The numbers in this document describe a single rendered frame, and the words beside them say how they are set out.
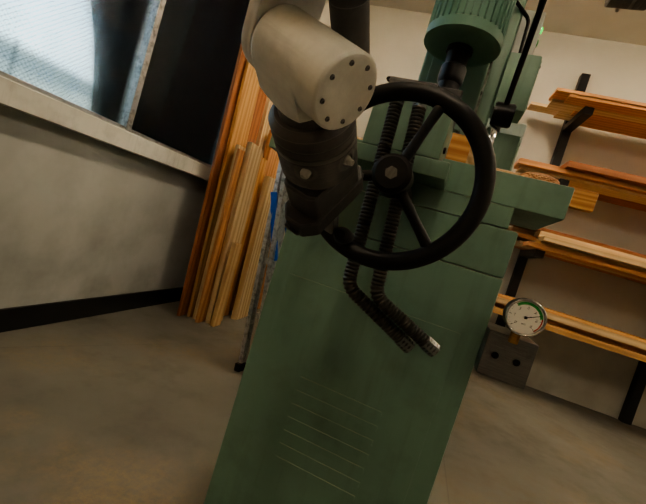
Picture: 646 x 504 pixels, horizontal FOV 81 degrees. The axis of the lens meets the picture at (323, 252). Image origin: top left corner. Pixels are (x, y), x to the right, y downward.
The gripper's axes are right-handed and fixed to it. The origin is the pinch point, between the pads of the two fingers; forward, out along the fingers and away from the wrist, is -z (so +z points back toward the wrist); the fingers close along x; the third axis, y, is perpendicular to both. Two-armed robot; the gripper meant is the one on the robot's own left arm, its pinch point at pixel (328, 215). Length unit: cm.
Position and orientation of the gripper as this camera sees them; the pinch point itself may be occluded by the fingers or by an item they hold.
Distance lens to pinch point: 52.9
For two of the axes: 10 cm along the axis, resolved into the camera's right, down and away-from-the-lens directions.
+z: -1.1, -5.1, -8.6
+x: 6.5, -6.8, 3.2
